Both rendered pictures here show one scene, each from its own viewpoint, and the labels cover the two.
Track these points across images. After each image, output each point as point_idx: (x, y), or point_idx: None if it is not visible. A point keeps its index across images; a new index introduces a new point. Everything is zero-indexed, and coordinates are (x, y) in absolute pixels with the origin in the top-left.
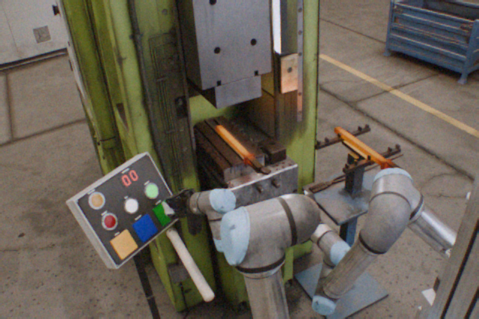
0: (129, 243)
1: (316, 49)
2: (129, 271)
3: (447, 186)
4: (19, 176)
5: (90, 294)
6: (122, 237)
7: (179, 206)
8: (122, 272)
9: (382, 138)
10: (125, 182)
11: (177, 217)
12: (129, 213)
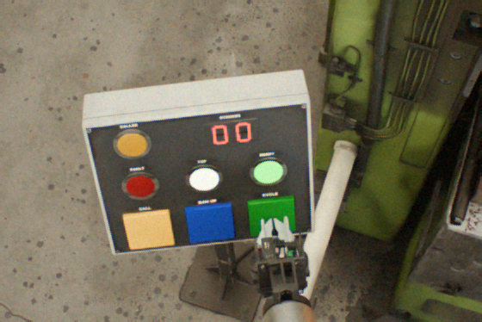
0: (158, 233)
1: None
2: (299, 57)
3: None
4: None
5: (200, 48)
6: (150, 220)
7: (262, 279)
8: (285, 46)
9: None
10: (215, 137)
11: (255, 280)
12: (192, 189)
